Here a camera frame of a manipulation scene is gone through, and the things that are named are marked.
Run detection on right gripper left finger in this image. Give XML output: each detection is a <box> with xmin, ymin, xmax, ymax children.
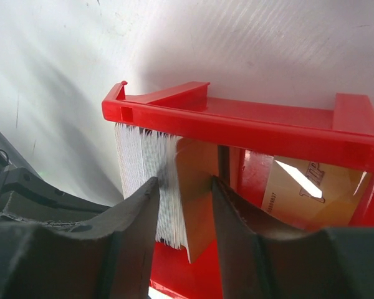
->
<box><xmin>0</xmin><ymin>181</ymin><xmax>158</xmax><ymax>298</ymax></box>

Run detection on fallen gold VIP card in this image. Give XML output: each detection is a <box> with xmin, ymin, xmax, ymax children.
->
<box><xmin>261</xmin><ymin>156</ymin><xmax>372</xmax><ymax>230</ymax></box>

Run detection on gold vip card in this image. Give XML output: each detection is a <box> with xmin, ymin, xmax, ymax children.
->
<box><xmin>175</xmin><ymin>138</ymin><xmax>219</xmax><ymax>263</ymax></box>
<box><xmin>261</xmin><ymin>156</ymin><xmax>372</xmax><ymax>230</ymax></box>

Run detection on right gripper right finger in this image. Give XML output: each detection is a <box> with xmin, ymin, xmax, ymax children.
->
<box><xmin>212</xmin><ymin>177</ymin><xmax>374</xmax><ymax>298</ymax></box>

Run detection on red plastic bin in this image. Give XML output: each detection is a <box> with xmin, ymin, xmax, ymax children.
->
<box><xmin>102</xmin><ymin>82</ymin><xmax>374</xmax><ymax>298</ymax></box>

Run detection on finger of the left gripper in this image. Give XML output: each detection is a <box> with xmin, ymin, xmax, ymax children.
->
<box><xmin>0</xmin><ymin>166</ymin><xmax>109</xmax><ymax>223</ymax></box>

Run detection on white card stack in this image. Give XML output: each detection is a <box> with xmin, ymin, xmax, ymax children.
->
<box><xmin>115</xmin><ymin>123</ymin><xmax>188</xmax><ymax>249</ymax></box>

